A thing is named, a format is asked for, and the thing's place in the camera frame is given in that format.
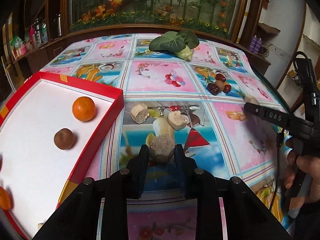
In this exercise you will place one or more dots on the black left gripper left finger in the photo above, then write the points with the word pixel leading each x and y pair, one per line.
pixel 136 176

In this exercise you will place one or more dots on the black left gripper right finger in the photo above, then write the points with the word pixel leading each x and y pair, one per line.
pixel 186 172

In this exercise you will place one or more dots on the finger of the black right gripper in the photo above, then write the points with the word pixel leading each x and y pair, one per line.
pixel 278 118

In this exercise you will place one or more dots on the grey-brown round cake piece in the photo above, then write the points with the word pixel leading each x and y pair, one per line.
pixel 161 148

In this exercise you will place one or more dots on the small beige cake piece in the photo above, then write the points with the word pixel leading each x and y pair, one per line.
pixel 251 99

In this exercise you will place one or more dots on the person's right hand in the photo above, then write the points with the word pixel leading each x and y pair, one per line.
pixel 301 178

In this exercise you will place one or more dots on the beige cake chunk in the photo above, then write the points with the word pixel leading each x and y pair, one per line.
pixel 177 120

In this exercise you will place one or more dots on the beige cake cube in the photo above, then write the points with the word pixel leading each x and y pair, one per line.
pixel 139 113

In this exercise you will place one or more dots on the purple bottles on shelf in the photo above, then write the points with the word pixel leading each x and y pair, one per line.
pixel 255 44

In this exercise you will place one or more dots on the colourful fruit print tablecloth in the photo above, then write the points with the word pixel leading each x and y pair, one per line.
pixel 195 100

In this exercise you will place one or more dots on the brown round fruit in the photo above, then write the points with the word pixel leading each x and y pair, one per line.
pixel 64 139

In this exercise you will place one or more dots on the red shallow cardboard box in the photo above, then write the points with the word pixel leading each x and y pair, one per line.
pixel 37 174

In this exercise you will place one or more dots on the green leafy bok choy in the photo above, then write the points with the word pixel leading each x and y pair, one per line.
pixel 179 43

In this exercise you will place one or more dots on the orange tangerine at edge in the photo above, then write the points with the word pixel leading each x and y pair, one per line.
pixel 5 200

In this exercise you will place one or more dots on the flower aquarium display cabinet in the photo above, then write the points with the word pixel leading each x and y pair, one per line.
pixel 214 17

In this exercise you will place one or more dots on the steel thermos flask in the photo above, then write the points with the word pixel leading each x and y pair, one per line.
pixel 57 22

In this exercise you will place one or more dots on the pink bottle on counter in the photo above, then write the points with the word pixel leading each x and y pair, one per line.
pixel 32 34

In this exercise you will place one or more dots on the green snack bag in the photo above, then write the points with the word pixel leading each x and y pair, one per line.
pixel 16 42

